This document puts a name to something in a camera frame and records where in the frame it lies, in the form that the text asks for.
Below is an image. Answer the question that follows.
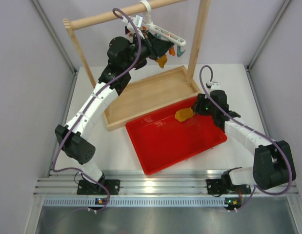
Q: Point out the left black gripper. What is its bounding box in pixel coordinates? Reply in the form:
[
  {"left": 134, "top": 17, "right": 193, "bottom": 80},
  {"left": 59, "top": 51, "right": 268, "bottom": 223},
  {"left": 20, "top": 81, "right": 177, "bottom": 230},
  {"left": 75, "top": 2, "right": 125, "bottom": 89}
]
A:
[{"left": 121, "top": 29, "right": 173, "bottom": 71}]

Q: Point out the mustard sock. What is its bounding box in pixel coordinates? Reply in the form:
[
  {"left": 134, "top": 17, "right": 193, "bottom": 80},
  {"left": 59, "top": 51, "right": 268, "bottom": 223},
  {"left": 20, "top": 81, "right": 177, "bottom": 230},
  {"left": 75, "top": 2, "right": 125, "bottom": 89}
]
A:
[
  {"left": 174, "top": 107, "right": 194, "bottom": 122},
  {"left": 156, "top": 54, "right": 168, "bottom": 69}
]

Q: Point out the white plastic sock hanger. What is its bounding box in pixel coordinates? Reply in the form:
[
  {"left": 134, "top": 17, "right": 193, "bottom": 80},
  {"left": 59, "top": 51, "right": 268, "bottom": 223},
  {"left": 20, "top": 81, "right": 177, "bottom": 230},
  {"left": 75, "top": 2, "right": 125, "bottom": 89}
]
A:
[{"left": 133, "top": 0, "right": 187, "bottom": 47}]

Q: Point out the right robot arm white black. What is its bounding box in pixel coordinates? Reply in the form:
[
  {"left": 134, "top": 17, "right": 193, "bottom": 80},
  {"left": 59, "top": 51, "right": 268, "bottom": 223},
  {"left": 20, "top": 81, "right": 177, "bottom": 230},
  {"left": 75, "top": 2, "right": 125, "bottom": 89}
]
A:
[{"left": 192, "top": 90, "right": 297, "bottom": 193}]

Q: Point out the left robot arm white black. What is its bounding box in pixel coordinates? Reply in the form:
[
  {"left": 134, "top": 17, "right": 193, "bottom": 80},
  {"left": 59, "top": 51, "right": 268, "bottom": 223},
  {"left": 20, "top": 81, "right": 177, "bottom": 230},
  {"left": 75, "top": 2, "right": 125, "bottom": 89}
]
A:
[{"left": 55, "top": 31, "right": 174, "bottom": 194}]

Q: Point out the teal clip at end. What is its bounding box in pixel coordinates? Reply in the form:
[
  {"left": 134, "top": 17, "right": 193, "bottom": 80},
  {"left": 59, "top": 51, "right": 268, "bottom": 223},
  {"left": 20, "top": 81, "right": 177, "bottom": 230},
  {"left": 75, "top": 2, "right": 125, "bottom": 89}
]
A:
[{"left": 177, "top": 46, "right": 186, "bottom": 58}]

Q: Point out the wooden hanger rack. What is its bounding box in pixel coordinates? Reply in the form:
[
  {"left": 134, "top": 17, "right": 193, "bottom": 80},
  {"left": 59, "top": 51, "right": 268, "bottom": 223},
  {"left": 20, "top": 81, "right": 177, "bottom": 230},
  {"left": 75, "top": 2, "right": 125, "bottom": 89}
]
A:
[{"left": 63, "top": 0, "right": 211, "bottom": 131}]

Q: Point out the dark navy santa sock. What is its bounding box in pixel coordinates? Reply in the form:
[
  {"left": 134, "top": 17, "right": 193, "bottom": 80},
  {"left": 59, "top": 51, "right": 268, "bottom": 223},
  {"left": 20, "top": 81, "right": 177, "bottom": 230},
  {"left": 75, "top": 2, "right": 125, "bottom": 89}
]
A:
[{"left": 125, "top": 26, "right": 133, "bottom": 38}]

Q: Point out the red plastic tray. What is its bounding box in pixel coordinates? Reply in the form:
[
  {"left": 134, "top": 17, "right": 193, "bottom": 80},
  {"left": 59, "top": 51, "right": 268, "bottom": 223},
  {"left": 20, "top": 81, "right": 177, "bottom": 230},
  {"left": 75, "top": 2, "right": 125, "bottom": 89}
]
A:
[{"left": 125, "top": 97, "right": 227, "bottom": 176}]

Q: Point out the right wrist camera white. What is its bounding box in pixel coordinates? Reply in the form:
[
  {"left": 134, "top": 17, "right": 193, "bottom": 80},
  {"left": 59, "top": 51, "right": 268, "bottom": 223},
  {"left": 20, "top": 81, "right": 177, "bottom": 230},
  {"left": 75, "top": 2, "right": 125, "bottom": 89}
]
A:
[{"left": 206, "top": 81, "right": 222, "bottom": 93}]

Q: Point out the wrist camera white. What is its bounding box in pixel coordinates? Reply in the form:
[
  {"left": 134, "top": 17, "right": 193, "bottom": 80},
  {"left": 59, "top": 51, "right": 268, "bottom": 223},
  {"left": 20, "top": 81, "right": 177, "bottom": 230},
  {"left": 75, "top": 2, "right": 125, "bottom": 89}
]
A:
[
  {"left": 127, "top": 15, "right": 143, "bottom": 34},
  {"left": 206, "top": 81, "right": 222, "bottom": 93}
]

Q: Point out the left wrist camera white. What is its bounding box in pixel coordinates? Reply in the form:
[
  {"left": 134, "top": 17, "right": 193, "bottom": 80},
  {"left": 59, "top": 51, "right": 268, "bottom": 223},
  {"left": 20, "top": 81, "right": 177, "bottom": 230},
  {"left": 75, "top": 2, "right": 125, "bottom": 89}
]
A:
[{"left": 127, "top": 15, "right": 143, "bottom": 34}]

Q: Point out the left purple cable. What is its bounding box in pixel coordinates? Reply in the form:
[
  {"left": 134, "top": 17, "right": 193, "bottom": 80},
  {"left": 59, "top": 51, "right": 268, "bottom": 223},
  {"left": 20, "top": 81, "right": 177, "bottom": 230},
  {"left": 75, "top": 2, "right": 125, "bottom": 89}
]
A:
[{"left": 52, "top": 8, "right": 142, "bottom": 215}]

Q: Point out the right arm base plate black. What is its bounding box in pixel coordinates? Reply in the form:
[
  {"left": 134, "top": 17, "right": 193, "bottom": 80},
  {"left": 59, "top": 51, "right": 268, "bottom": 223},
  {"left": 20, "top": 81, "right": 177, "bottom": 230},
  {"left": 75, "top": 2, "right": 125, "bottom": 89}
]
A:
[{"left": 206, "top": 179, "right": 251, "bottom": 197}]

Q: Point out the aluminium rail frame front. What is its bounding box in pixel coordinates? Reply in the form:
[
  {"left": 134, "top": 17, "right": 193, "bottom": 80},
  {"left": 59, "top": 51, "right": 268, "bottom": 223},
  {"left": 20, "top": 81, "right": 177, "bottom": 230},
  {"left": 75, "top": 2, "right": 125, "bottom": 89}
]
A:
[{"left": 33, "top": 169, "right": 299, "bottom": 197}]

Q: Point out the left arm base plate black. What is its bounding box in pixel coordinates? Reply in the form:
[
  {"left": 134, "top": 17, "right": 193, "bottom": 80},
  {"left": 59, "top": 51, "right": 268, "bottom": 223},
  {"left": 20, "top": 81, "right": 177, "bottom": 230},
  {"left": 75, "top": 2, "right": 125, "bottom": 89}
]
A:
[{"left": 77, "top": 179, "right": 121, "bottom": 195}]

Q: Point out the perforated cable duct grey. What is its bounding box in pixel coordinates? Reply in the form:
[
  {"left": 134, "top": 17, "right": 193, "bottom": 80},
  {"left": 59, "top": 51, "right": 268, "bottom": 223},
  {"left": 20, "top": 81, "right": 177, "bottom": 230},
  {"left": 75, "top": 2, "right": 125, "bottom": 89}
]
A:
[{"left": 43, "top": 196, "right": 290, "bottom": 208}]

